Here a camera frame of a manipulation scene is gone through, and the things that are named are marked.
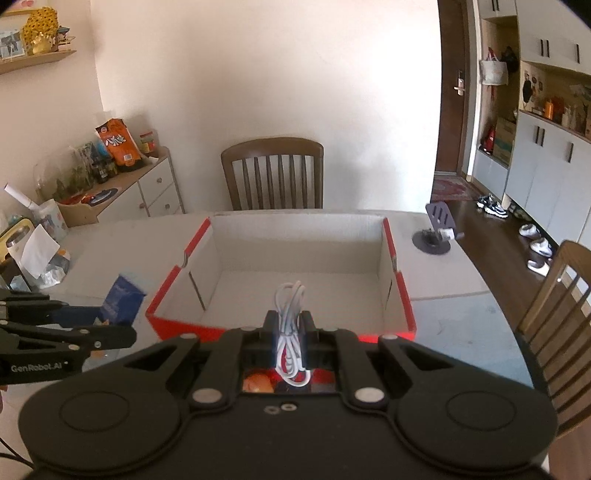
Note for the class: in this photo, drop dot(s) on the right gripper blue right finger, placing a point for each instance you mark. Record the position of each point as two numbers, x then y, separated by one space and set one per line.
308 339

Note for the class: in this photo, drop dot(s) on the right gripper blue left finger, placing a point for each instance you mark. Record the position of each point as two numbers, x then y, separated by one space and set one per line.
271 336

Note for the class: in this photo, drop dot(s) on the blue cracker packet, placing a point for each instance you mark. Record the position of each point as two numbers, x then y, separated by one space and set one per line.
122 303

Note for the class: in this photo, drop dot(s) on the red cardboard box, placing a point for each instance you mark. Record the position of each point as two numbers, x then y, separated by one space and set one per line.
235 262

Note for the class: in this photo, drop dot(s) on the white tissue paper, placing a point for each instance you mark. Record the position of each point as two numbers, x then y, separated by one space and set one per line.
32 249

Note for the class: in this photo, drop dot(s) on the purple phone stand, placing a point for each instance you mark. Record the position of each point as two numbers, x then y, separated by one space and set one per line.
437 240

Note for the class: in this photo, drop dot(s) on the wooden chair far side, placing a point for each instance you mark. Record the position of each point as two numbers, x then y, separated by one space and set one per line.
275 173

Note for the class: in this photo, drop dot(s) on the wooden chair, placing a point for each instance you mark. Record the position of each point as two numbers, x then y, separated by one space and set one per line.
275 173
554 336

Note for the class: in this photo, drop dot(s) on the white drawer sideboard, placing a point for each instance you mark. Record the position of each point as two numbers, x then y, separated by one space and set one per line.
148 192

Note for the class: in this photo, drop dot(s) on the orange snack bag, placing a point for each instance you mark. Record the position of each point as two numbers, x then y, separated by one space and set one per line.
119 143

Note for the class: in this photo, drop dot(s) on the wooden chair right side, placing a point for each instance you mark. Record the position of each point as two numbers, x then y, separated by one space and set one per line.
554 336

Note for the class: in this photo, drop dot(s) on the hanging tote bag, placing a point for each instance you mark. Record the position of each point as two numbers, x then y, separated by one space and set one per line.
494 72

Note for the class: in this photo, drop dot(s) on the white wall cabinet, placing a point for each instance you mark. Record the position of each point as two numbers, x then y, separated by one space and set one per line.
533 147

